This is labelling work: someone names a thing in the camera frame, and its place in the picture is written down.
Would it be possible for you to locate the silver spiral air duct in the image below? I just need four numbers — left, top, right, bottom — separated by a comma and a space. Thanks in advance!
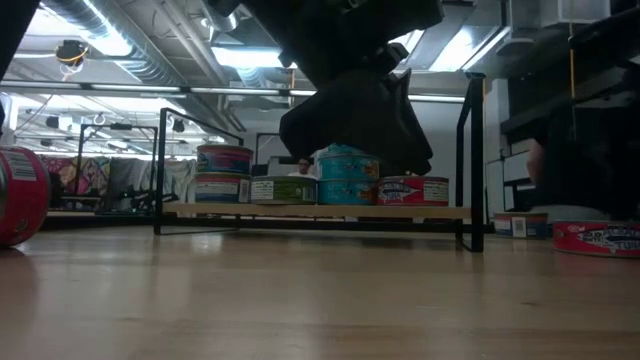
37, 0, 181, 86

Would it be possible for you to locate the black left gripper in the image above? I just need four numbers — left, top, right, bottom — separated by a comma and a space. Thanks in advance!
279, 47, 434, 177

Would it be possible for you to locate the grey hanging cloth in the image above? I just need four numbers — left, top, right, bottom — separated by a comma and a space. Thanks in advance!
109, 158, 199, 204

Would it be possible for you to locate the long linear ceiling light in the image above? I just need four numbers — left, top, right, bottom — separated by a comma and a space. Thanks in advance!
0, 79, 466, 104

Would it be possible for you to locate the green tuna can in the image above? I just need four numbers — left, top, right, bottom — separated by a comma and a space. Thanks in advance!
249, 174, 318, 206

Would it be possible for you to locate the silver round duct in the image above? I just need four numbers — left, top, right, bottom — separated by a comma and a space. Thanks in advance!
199, 0, 240, 32

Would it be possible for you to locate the red tuna can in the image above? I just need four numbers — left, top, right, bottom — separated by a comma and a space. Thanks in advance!
552, 219, 640, 259
0, 145, 51, 248
377, 175, 450, 208

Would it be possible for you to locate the wooden shelf black metal frame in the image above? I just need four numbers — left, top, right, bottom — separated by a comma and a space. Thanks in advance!
153, 72, 487, 254

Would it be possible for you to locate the person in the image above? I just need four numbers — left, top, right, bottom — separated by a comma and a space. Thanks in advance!
287, 157, 320, 180

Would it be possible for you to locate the black background metal frame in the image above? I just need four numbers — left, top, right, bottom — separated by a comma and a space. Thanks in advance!
77, 123, 159, 211

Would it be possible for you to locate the teal yellowfin tuna can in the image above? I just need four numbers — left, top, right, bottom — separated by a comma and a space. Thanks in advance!
317, 178, 380, 207
319, 143, 380, 159
316, 155, 381, 181

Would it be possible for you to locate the white monitor screen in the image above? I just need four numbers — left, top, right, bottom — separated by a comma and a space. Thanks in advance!
502, 148, 532, 184

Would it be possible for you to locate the black yellow cable reel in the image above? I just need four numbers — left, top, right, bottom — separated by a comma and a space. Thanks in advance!
54, 39, 90, 69

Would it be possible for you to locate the colourful patterned cloth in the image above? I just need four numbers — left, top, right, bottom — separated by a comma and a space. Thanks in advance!
42, 156, 112, 201

